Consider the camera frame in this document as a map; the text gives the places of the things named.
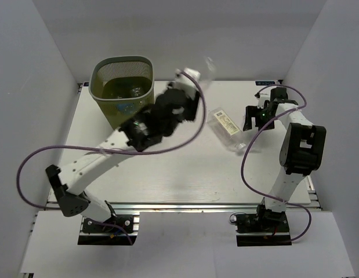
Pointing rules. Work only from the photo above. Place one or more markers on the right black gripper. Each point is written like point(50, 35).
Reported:
point(251, 111)

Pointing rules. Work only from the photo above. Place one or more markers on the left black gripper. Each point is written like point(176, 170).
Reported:
point(192, 108)

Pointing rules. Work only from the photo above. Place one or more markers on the yellow label square bottle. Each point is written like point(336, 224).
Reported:
point(224, 128)

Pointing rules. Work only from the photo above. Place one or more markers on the clear crushed bottle no cap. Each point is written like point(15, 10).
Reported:
point(208, 74)

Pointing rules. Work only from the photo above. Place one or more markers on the clear bottle white cap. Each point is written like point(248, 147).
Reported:
point(136, 91)

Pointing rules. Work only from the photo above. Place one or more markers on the blue label blue cap bottle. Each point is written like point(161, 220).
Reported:
point(130, 108)

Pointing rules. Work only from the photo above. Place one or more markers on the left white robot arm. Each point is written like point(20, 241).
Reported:
point(134, 137)

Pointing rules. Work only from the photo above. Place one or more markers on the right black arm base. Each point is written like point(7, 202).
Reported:
point(253, 232)

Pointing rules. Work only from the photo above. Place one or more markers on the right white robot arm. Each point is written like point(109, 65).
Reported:
point(301, 151)

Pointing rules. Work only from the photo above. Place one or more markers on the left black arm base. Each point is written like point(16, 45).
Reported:
point(123, 233)

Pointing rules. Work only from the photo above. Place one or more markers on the olive green mesh bin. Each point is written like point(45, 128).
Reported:
point(111, 80)

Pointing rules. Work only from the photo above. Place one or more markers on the blue table label sticker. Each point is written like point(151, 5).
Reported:
point(264, 83)

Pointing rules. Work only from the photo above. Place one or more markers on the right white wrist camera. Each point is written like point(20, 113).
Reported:
point(263, 99)

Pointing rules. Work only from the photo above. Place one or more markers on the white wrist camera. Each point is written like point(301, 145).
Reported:
point(263, 99)
point(182, 82)

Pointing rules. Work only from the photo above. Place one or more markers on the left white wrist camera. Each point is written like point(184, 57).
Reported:
point(182, 82)

